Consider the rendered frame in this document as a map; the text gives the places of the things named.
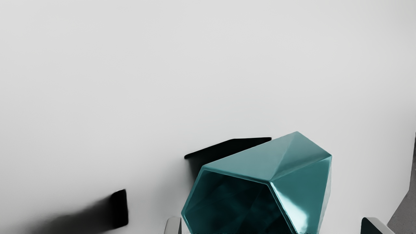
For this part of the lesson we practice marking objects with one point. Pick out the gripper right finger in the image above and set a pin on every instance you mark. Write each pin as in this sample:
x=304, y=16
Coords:
x=373, y=227

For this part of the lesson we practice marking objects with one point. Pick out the teal faceted mug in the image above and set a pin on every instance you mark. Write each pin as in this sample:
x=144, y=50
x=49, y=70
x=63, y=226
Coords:
x=286, y=175

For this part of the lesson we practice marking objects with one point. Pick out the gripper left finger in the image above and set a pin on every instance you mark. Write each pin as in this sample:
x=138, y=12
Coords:
x=173, y=226

